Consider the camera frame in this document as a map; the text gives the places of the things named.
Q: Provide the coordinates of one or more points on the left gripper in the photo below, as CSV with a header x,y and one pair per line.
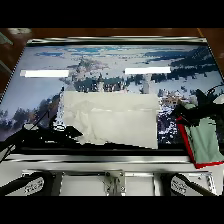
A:
x,y
66,134

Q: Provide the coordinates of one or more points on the red garment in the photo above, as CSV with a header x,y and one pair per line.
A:
x,y
186,140

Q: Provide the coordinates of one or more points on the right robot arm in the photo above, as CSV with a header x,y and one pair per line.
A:
x,y
208,106

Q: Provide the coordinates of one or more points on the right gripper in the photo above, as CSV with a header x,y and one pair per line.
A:
x,y
181,111

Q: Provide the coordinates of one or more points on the silver frame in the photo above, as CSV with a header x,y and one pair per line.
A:
x,y
100,163

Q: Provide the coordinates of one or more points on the pale green garment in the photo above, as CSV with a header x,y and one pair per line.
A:
x,y
206,143

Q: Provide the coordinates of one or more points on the white shirt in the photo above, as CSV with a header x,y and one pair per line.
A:
x,y
116,120

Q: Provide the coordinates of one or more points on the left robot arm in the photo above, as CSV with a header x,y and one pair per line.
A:
x,y
30,137

